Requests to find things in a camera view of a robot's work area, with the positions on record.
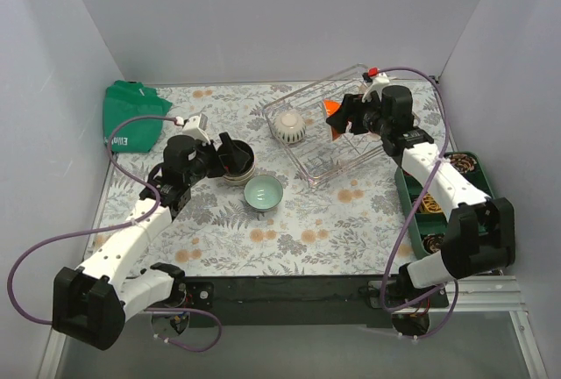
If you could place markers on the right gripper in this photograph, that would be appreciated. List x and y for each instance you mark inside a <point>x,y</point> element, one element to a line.
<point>349,111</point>

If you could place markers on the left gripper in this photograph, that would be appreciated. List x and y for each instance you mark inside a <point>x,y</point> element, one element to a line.
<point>223,155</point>

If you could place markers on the orange bowl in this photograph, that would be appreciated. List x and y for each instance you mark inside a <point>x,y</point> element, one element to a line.
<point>337,116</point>

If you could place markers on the olive bowl with drawing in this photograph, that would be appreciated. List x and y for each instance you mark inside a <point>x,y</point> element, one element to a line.
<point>237,158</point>

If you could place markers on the beige plain bowl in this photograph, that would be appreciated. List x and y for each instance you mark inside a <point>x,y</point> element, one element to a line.
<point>239,180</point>

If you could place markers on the pale green ribbed bowl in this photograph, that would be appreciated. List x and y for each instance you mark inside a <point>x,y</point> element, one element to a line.
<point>263,193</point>

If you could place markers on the white bowl with dark stripes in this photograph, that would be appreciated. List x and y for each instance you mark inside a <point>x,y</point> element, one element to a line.
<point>289,127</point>

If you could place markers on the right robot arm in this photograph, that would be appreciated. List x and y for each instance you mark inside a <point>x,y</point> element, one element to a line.
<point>480,231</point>

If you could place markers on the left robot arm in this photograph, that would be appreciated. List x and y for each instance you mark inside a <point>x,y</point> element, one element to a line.
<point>93,302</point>

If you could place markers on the floral table mat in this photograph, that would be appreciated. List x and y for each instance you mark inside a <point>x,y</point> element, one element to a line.
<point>347,226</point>

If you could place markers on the green cloth bag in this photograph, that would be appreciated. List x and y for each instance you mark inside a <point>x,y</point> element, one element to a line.
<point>125,100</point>

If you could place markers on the green compartment tray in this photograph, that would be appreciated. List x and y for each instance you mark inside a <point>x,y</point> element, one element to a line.
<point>427,228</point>

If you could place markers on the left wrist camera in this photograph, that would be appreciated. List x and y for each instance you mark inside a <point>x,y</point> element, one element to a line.
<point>194,127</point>

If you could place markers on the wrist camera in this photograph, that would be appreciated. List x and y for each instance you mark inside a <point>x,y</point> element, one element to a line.
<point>194,127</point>
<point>375,81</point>

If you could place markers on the wire dish rack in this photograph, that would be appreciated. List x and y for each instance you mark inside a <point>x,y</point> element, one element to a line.
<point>317,158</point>

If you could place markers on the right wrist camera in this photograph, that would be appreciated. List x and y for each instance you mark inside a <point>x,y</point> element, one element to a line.
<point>375,81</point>

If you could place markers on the aluminium frame rail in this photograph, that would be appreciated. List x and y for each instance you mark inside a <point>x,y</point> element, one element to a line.
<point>318,327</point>

